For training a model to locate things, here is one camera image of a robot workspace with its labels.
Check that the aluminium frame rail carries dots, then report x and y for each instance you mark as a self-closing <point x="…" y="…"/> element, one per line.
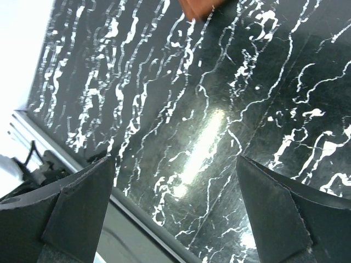
<point x="24" y="130"/>

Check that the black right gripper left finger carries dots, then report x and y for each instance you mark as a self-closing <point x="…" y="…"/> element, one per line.
<point x="59" y="222"/>

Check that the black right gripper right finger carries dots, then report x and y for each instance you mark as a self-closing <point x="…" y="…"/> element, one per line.
<point x="290" y="221"/>

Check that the brown towel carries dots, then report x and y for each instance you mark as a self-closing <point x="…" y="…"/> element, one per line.
<point x="197" y="9"/>

